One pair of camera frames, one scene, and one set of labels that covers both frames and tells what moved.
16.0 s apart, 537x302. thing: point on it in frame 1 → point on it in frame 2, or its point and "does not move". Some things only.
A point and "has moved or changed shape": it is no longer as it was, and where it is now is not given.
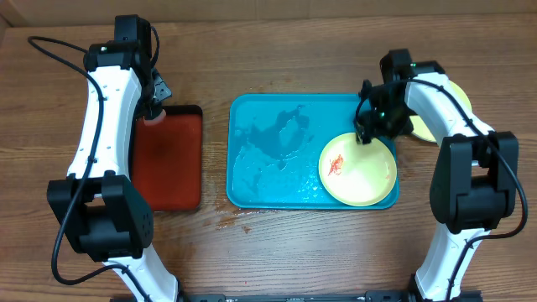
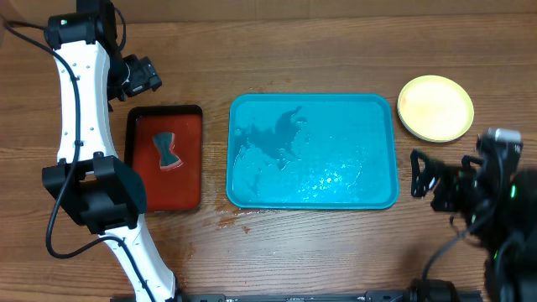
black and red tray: (166, 158) does not move
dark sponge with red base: (154, 117) → (168, 160)
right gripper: (374, 128) → (447, 185)
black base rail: (365, 296) does not move
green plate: (357, 174) has moved or changed shape
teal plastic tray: (274, 144) does not move
